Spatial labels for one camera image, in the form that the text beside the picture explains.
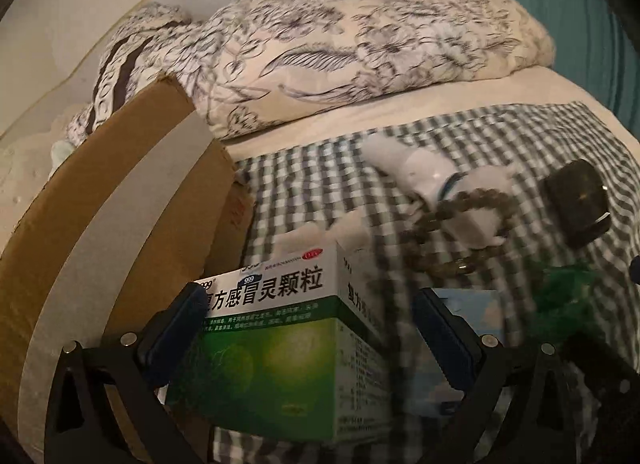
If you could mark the white rabbit figurine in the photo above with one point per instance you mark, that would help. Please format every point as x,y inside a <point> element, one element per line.
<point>492,178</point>

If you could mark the teal curtain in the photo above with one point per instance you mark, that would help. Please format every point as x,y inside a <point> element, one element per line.
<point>575,3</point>

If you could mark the green white checkered cloth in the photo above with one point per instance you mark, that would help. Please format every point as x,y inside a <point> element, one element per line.
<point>310,178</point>

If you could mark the white plastic bottle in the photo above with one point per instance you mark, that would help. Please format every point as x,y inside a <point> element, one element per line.
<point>415,168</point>

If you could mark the green white medicine box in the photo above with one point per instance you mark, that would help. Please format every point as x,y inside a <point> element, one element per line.
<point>280,344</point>

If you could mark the floral duvet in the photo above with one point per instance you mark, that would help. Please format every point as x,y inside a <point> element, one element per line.
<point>350,43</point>

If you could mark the brown cardboard box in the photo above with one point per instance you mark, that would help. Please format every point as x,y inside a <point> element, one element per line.
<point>100,219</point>

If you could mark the green net bag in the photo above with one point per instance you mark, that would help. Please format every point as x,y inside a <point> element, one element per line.
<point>565,289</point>

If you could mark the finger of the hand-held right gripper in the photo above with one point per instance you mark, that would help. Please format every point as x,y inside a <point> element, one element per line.
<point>636,270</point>

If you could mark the floral pillow with brown stripe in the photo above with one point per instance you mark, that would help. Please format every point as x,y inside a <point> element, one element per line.
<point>115,58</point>

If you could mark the dark pouch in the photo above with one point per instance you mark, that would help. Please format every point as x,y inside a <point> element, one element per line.
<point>575,199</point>

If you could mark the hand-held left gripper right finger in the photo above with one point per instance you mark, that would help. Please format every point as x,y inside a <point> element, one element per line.
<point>440,339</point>

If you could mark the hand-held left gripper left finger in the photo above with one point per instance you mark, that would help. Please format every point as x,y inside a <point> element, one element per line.
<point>172,339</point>

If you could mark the blue white tissue packet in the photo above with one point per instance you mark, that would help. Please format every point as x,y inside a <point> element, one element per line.
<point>480,309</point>

